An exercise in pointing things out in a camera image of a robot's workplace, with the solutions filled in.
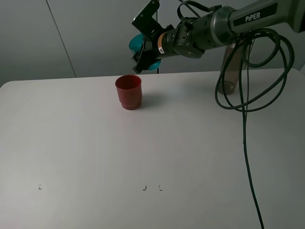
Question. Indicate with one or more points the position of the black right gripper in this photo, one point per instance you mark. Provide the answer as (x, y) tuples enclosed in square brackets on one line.
[(168, 43)]

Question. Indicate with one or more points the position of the teal transparent plastic cup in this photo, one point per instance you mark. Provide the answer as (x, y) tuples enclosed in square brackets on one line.
[(135, 47)]

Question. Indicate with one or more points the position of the smoky transparent water bottle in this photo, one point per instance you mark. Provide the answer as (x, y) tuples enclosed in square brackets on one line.
[(231, 75)]

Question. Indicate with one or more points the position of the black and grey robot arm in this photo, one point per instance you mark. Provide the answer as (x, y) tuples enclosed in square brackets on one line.
[(221, 26)]

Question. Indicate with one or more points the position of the red plastic cup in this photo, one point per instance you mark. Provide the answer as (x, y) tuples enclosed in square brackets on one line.
[(129, 90)]

